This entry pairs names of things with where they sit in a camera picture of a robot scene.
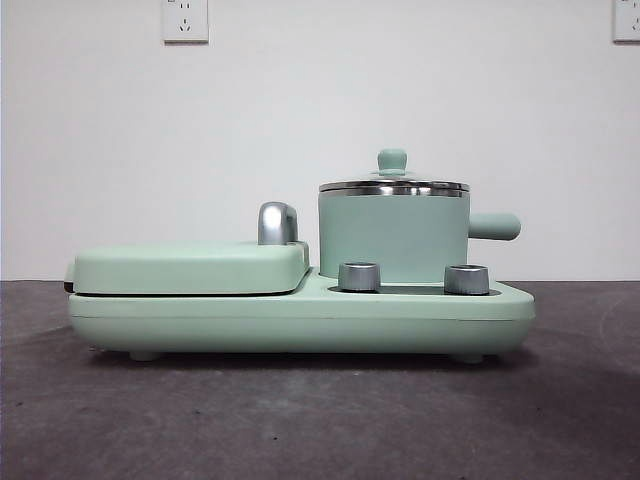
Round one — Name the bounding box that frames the green griddle cover chrome handle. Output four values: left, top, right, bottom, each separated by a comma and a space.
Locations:
63, 200, 311, 296

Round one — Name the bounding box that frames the mint green steamer pot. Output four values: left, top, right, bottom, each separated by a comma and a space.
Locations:
317, 187, 522, 284

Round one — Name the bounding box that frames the white wall socket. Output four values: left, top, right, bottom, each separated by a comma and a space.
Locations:
163, 0, 210, 44
613, 0, 640, 43

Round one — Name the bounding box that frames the mint green breakfast machine base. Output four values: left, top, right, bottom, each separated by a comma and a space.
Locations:
67, 267, 535, 362

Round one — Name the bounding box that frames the silver control knob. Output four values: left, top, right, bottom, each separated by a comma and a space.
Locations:
443, 263, 490, 295
337, 261, 382, 292

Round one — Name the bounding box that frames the glass lid green knob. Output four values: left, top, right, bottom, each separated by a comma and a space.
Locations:
318, 147, 471, 194

